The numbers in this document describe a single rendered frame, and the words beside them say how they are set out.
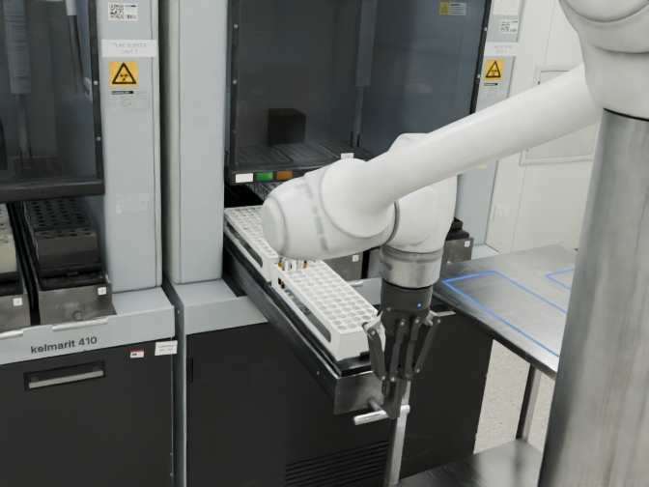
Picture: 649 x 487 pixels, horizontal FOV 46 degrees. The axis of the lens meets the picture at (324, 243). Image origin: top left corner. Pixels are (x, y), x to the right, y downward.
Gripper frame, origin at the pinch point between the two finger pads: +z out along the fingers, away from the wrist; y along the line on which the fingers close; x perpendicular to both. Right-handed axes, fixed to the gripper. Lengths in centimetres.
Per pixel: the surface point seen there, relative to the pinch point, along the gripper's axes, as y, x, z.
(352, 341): 2.3, -10.1, -4.4
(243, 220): 3, -63, -6
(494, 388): -106, -93, 80
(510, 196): -166, -172, 40
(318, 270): -2.6, -34.6, -5.9
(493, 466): -53, -31, 52
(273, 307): 6.7, -33.7, 0.4
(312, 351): 6.7, -16.0, -0.1
